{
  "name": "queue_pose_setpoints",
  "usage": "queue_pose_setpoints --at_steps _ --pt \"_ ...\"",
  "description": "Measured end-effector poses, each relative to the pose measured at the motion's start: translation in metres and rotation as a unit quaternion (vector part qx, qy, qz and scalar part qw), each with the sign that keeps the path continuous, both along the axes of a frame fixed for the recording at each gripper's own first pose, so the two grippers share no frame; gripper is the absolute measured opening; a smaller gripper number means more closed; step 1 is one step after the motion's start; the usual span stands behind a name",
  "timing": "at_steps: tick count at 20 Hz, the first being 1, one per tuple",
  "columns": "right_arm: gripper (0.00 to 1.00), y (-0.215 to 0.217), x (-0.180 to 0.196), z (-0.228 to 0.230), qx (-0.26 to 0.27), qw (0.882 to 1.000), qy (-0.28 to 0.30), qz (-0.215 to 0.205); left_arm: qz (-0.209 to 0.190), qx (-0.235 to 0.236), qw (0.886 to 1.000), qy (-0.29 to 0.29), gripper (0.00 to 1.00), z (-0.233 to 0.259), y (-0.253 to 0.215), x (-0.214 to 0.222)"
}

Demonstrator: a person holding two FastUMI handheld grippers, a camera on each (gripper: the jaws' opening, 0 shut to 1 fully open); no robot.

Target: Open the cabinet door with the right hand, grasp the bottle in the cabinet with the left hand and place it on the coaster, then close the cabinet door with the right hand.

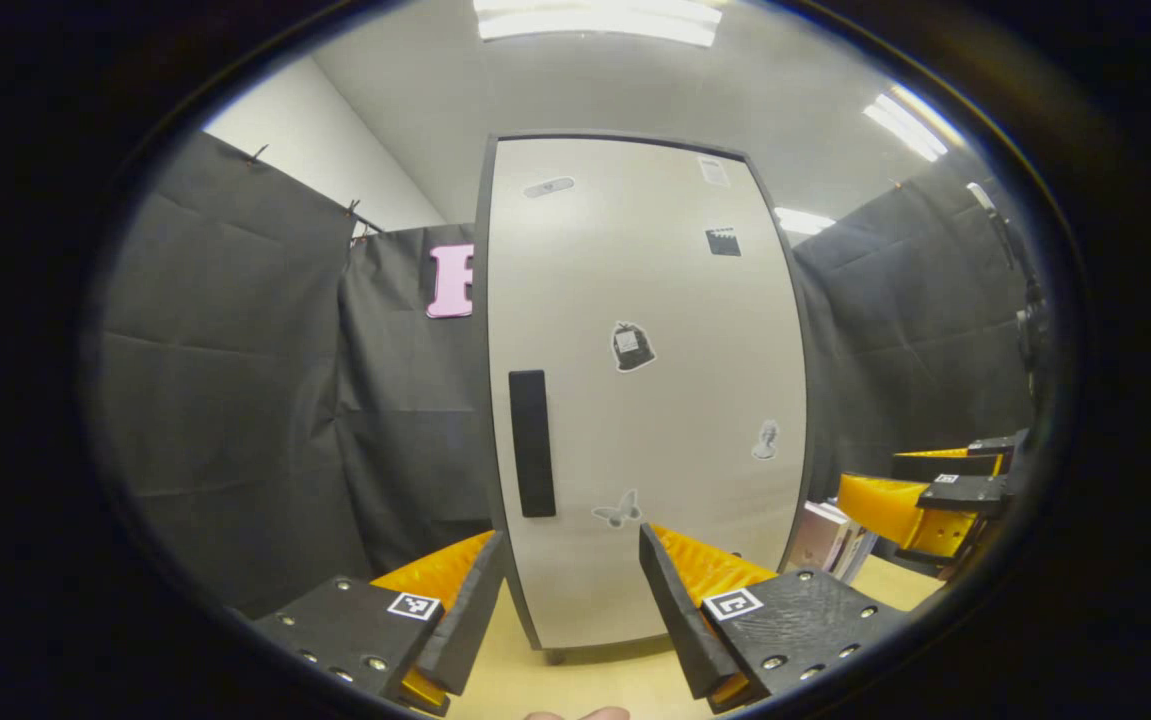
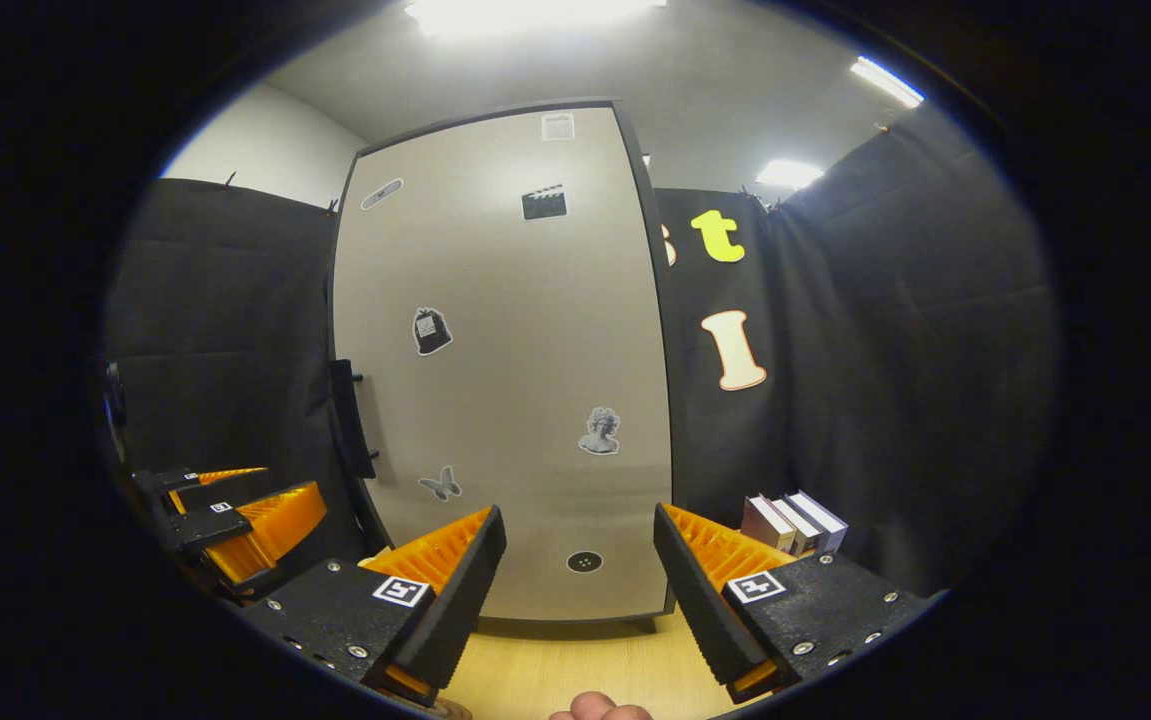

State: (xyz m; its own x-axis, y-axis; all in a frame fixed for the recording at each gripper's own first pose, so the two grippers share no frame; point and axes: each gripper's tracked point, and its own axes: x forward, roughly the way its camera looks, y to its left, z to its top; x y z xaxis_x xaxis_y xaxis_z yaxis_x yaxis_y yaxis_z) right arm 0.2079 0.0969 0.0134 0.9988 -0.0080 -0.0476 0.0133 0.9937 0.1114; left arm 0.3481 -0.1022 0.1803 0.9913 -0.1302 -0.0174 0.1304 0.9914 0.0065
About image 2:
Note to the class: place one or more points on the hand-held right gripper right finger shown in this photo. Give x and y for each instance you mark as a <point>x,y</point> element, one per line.
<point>695,610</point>

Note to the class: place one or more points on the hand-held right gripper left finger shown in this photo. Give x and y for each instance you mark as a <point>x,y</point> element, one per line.
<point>463,600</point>

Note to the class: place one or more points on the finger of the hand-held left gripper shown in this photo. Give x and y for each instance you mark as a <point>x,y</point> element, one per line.
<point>225,492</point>
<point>205,525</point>

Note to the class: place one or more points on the grey cabinet door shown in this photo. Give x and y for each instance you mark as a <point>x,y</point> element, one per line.
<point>515,300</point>

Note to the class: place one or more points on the white-edged book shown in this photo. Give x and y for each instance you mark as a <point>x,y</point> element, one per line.
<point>825,520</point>
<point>803,528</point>
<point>765,522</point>

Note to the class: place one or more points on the black backdrop cloth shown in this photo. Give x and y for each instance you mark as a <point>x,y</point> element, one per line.
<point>225,300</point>

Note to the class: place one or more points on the ceiling light panel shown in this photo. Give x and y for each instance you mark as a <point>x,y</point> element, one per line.
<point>885,80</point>
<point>788,174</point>
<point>535,14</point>

